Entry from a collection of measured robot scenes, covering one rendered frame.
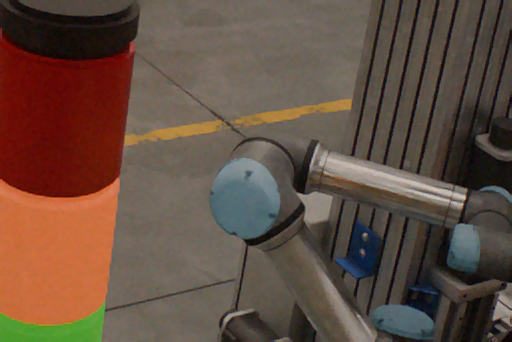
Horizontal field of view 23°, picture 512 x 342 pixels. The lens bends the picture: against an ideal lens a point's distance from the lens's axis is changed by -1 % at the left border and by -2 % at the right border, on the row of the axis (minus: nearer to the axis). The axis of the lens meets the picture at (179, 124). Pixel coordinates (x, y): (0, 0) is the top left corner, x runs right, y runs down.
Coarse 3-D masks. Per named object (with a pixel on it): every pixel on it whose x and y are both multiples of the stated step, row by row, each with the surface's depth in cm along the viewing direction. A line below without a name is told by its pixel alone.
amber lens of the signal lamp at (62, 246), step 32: (0, 192) 46; (0, 224) 47; (32, 224) 46; (64, 224) 46; (96, 224) 47; (0, 256) 47; (32, 256) 47; (64, 256) 47; (96, 256) 48; (0, 288) 48; (32, 288) 47; (64, 288) 47; (96, 288) 49; (32, 320) 48; (64, 320) 48
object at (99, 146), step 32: (0, 32) 46; (0, 64) 45; (32, 64) 44; (64, 64) 44; (96, 64) 44; (128, 64) 45; (0, 96) 45; (32, 96) 44; (64, 96) 44; (96, 96) 44; (128, 96) 46; (0, 128) 45; (32, 128) 45; (64, 128) 44; (96, 128) 45; (0, 160) 46; (32, 160) 45; (64, 160) 45; (96, 160) 46; (32, 192) 46; (64, 192) 46; (96, 192) 47
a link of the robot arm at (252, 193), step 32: (256, 160) 207; (288, 160) 213; (224, 192) 206; (256, 192) 203; (288, 192) 208; (224, 224) 207; (256, 224) 205; (288, 224) 207; (288, 256) 209; (320, 256) 211; (288, 288) 212; (320, 288) 210; (320, 320) 212; (352, 320) 211
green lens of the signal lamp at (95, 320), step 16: (0, 320) 49; (16, 320) 48; (80, 320) 49; (96, 320) 50; (0, 336) 49; (16, 336) 48; (32, 336) 48; (48, 336) 48; (64, 336) 48; (80, 336) 49; (96, 336) 50
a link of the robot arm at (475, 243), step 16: (464, 224) 203; (480, 224) 205; (496, 224) 204; (464, 240) 201; (480, 240) 200; (496, 240) 200; (448, 256) 202; (464, 256) 200; (480, 256) 200; (496, 256) 199; (480, 272) 201; (496, 272) 200
